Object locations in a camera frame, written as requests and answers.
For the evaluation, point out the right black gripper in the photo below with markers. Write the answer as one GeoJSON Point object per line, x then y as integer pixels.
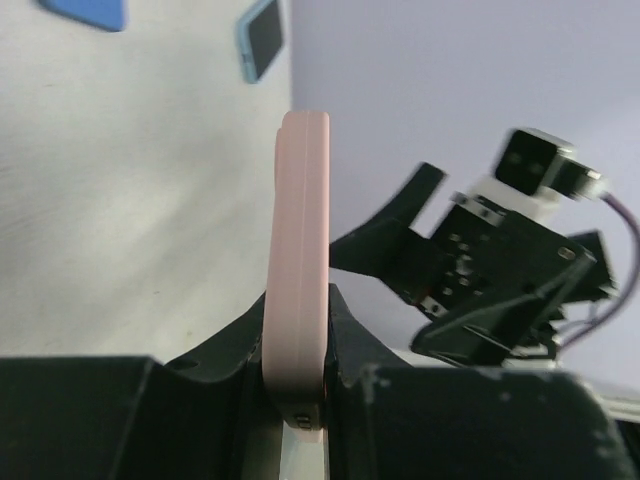
{"type": "Point", "coordinates": [501, 276]}

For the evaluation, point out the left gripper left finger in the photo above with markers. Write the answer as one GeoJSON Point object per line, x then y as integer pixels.
{"type": "Point", "coordinates": [203, 415]}

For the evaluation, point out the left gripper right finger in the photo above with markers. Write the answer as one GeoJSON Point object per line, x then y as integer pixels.
{"type": "Point", "coordinates": [387, 419]}

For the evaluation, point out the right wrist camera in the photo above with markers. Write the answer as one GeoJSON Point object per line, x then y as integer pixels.
{"type": "Point", "coordinates": [533, 172]}

